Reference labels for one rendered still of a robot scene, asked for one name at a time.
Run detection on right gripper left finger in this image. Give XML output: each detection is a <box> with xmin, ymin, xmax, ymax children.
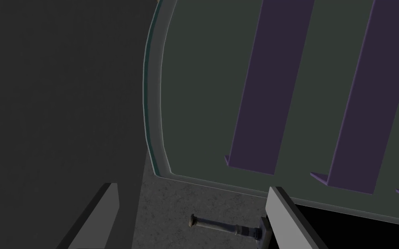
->
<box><xmin>57</xmin><ymin>182</ymin><xmax>120</xmax><ymax>249</ymax></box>

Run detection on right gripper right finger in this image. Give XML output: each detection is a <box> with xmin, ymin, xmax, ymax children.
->
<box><xmin>265</xmin><ymin>186</ymin><xmax>329</xmax><ymax>249</ymax></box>

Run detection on dark green door purple panels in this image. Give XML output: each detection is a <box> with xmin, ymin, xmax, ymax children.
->
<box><xmin>142</xmin><ymin>0</ymin><xmax>399</xmax><ymax>249</ymax></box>

